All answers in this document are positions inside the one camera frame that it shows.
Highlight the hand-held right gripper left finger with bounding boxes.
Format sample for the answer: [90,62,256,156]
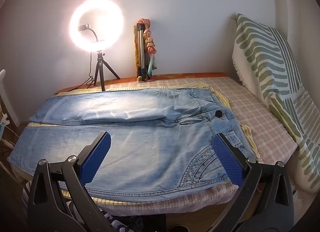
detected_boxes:
[27,131,112,232]

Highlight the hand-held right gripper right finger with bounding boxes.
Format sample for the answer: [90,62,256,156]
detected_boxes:
[212,133,294,232]

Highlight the light blue denim pants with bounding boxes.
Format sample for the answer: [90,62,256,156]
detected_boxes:
[7,87,258,203]

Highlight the yellow striped bed sheet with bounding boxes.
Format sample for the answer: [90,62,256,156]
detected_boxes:
[54,73,299,216]

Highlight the small black tripod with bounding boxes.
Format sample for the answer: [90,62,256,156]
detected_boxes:
[94,51,121,92]

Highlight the orange patterned cloth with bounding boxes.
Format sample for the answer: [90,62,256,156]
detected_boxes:
[54,72,228,95]

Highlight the green patterned pillow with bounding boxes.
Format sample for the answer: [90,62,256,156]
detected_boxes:
[232,13,320,195]

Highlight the mustard patterned cloth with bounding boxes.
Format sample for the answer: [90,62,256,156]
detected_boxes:
[134,26,139,72]

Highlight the folded silver tripod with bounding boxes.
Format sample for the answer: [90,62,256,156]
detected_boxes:
[136,23,150,82]

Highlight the black gooseneck phone holder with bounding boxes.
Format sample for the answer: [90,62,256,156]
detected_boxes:
[78,24,105,44]

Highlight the folded tripod with cloth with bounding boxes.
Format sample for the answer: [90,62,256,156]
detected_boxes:
[139,18,158,77]

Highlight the white plastic chair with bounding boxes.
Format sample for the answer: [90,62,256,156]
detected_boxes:
[0,69,18,132]

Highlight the black ring light cable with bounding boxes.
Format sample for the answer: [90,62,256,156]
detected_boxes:
[69,52,97,92]

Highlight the white ring light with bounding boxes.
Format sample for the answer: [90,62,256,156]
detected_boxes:
[69,0,124,53]

